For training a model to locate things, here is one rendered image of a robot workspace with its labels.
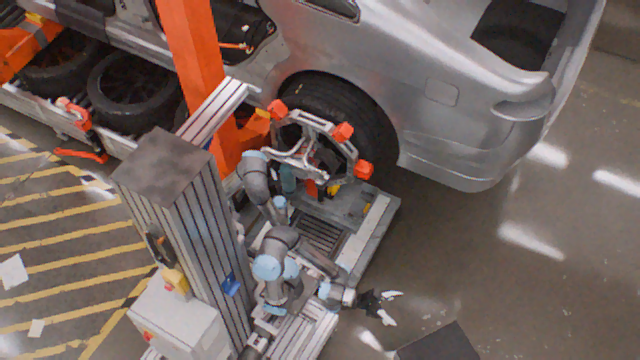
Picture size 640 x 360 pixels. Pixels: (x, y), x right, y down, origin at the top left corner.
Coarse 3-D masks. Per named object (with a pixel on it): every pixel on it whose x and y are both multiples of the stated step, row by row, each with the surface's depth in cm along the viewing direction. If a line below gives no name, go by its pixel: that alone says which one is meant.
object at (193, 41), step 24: (168, 0) 252; (192, 0) 254; (168, 24) 265; (192, 24) 261; (192, 48) 271; (216, 48) 286; (192, 72) 286; (216, 72) 294; (192, 96) 303; (216, 144) 330
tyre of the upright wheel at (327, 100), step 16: (304, 80) 343; (320, 80) 339; (336, 80) 337; (288, 96) 340; (304, 96) 332; (320, 96) 331; (336, 96) 331; (352, 96) 334; (320, 112) 329; (336, 112) 327; (352, 112) 330; (368, 112) 336; (368, 128) 336; (384, 128) 349; (288, 144) 372; (368, 144) 337; (368, 160) 343
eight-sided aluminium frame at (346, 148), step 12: (288, 120) 335; (300, 120) 329; (312, 120) 331; (276, 132) 352; (324, 132) 326; (276, 144) 361; (336, 144) 330; (348, 144) 332; (348, 156) 333; (348, 168) 343; (336, 180) 359; (348, 180) 352
